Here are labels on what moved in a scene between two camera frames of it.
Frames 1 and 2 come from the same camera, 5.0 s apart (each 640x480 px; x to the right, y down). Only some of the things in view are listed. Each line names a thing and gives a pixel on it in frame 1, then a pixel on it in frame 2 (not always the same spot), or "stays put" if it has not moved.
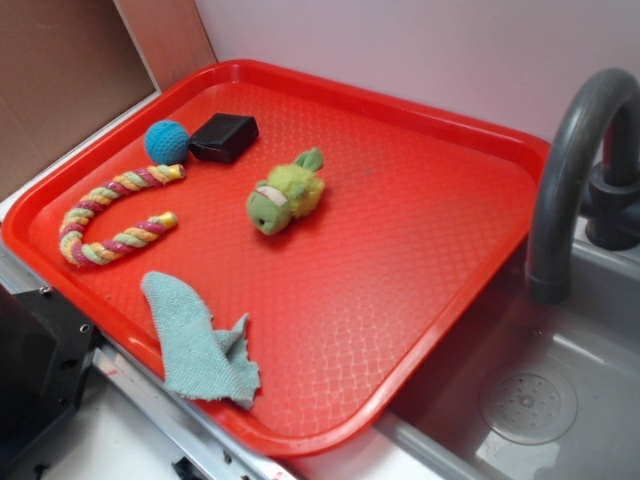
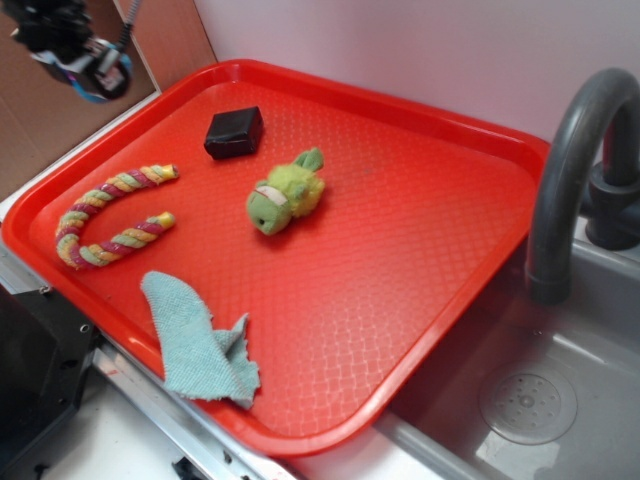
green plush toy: [291, 189] stays put
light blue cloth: [198, 360] stays put
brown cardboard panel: [70, 67] stays put
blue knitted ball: [167, 142] -> [89, 97]
